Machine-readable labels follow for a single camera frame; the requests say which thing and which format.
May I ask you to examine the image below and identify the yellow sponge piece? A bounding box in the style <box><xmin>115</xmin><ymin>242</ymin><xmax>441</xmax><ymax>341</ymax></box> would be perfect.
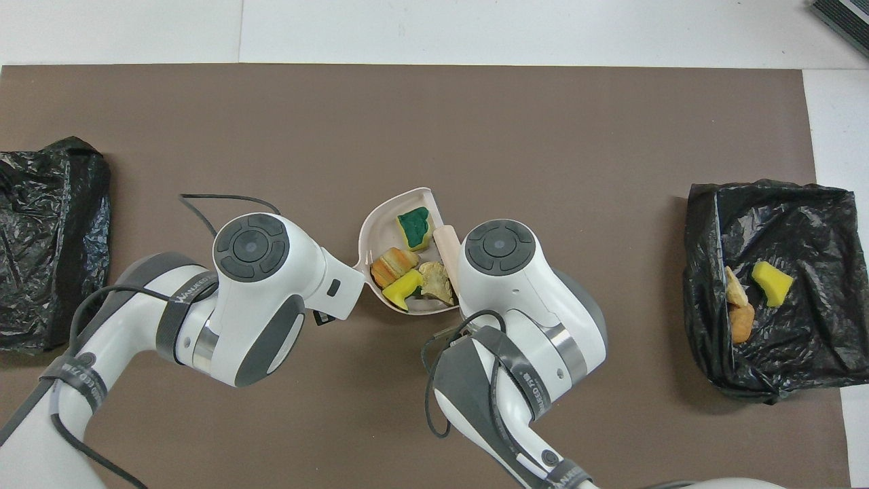
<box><xmin>382</xmin><ymin>269</ymin><xmax>426</xmax><ymax>312</ymax></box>
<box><xmin>751</xmin><ymin>261</ymin><xmax>794</xmax><ymax>308</ymax></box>

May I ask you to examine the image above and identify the striped orange bread piece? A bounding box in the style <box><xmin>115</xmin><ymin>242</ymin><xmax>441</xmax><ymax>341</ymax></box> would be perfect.
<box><xmin>724</xmin><ymin>266</ymin><xmax>750</xmax><ymax>308</ymax></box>
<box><xmin>370</xmin><ymin>248</ymin><xmax>420</xmax><ymax>289</ymax></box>

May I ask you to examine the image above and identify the beige plastic dustpan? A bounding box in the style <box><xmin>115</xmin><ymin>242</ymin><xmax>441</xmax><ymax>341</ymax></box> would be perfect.
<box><xmin>356</xmin><ymin>187</ymin><xmax>462</xmax><ymax>316</ymax></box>

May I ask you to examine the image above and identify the pale torn bread chunk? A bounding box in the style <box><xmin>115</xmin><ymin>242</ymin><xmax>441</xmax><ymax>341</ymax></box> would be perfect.
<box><xmin>418</xmin><ymin>261</ymin><xmax>455</xmax><ymax>306</ymax></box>

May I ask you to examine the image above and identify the green and yellow sponge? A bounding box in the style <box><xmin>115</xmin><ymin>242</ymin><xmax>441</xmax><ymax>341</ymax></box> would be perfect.
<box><xmin>396</xmin><ymin>206</ymin><xmax>435</xmax><ymax>253</ymax></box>

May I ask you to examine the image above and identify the beige hand brush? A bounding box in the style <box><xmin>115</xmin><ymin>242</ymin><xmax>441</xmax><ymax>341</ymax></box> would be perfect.
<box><xmin>433</xmin><ymin>224</ymin><xmax>464</xmax><ymax>300</ymax></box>

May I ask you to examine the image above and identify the brown bread roll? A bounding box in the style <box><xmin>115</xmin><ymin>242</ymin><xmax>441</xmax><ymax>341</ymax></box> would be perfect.
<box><xmin>729</xmin><ymin>303</ymin><xmax>756</xmax><ymax>344</ymax></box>

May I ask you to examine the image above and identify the black bag wrapped bin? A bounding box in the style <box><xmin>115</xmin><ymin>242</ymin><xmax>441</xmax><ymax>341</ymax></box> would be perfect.
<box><xmin>0</xmin><ymin>136</ymin><xmax>113</xmax><ymax>355</ymax></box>

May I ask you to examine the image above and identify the open black bag bin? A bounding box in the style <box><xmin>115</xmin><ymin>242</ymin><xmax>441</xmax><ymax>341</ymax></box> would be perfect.
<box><xmin>682</xmin><ymin>179</ymin><xmax>869</xmax><ymax>405</ymax></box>

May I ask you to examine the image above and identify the brown table mat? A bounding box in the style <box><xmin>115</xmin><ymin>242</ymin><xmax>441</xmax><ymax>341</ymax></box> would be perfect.
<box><xmin>0</xmin><ymin>65</ymin><xmax>849</xmax><ymax>489</ymax></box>

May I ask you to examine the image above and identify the grey ribbed device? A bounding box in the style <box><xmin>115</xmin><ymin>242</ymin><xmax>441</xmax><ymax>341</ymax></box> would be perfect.
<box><xmin>808</xmin><ymin>0</ymin><xmax>869</xmax><ymax>58</ymax></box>

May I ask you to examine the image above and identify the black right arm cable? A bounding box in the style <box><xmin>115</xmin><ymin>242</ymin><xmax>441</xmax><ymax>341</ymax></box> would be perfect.
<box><xmin>421</xmin><ymin>309</ymin><xmax>503</xmax><ymax>439</ymax></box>

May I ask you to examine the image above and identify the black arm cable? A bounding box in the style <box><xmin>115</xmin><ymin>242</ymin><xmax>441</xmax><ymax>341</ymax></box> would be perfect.
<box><xmin>421</xmin><ymin>309</ymin><xmax>503</xmax><ymax>439</ymax></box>
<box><xmin>0</xmin><ymin>194</ymin><xmax>282</xmax><ymax>489</ymax></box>

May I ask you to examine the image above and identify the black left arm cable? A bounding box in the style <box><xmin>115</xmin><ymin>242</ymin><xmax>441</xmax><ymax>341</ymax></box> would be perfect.
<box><xmin>0</xmin><ymin>194</ymin><xmax>282</xmax><ymax>489</ymax></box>

